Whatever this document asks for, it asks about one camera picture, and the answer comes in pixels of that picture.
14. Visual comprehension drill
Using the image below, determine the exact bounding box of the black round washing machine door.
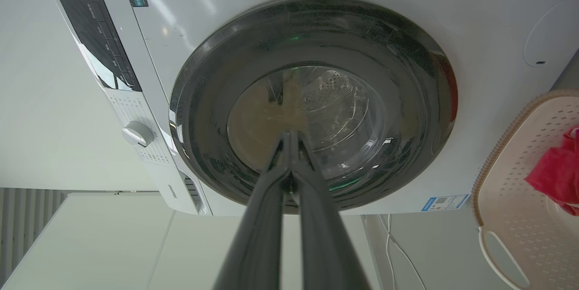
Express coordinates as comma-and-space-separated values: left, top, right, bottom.
169, 0, 458, 214

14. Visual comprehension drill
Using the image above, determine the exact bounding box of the silver washing machine dial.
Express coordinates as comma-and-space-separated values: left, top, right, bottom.
122, 121, 155, 147

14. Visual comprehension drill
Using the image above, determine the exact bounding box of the red cloth garment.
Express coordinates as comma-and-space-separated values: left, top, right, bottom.
525, 127, 579, 216

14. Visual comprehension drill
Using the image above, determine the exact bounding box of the blue energy label sticker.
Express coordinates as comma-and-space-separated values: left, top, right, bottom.
421, 194, 470, 212

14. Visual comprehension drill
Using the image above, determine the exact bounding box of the beige perforated laundry basket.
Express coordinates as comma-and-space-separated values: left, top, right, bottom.
471, 91, 579, 290

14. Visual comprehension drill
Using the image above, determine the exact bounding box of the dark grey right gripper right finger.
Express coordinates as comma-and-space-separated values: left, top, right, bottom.
289, 131, 370, 290

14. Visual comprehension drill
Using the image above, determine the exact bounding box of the white power cable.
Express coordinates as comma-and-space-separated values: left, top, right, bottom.
379, 214, 427, 290

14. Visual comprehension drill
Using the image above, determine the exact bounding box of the white front-load washing machine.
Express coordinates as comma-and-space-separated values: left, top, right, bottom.
38, 0, 579, 217

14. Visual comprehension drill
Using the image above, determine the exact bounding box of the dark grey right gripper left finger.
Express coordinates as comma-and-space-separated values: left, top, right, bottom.
213, 131, 292, 290

